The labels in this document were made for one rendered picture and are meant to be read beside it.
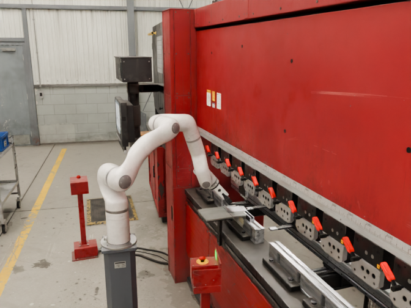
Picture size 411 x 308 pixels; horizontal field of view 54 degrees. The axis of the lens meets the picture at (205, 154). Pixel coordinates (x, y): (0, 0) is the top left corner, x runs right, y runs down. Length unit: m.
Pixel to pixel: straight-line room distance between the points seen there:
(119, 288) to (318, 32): 1.60
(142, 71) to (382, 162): 2.25
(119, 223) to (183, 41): 1.60
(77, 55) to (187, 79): 6.14
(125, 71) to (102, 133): 6.16
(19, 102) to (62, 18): 1.98
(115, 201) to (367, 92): 1.30
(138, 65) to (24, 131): 6.43
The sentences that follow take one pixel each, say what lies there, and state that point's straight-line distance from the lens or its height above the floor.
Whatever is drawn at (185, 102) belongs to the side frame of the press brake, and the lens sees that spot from 3.24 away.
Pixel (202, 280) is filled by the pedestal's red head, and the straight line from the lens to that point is 2.38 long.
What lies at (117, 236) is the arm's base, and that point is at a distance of 2.20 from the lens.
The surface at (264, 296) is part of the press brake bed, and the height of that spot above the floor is 0.77.
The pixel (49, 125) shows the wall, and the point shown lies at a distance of 9.43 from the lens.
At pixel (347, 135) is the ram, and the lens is 1.61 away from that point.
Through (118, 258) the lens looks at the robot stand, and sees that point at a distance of 2.23.
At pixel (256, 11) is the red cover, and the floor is 2.19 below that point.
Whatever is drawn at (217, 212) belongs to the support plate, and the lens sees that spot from 2.59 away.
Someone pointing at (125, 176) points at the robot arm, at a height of 1.39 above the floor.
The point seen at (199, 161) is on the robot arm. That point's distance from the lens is 2.37.
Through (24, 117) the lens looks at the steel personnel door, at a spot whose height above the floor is 0.63.
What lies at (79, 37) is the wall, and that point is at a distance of 9.22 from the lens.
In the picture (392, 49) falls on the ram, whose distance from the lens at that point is 1.44.
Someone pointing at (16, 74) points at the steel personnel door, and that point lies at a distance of 9.37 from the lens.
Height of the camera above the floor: 2.00
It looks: 14 degrees down
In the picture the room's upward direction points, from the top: straight up
